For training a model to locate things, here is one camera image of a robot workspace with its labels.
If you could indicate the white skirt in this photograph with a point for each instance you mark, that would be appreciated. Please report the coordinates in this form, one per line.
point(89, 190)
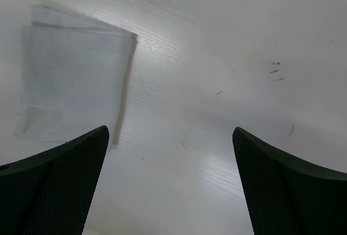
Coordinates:
point(73, 70)

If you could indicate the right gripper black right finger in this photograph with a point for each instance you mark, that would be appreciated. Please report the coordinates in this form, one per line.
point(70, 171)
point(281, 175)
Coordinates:
point(286, 194)

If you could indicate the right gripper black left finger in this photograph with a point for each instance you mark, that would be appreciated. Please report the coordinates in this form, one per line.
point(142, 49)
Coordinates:
point(51, 192)

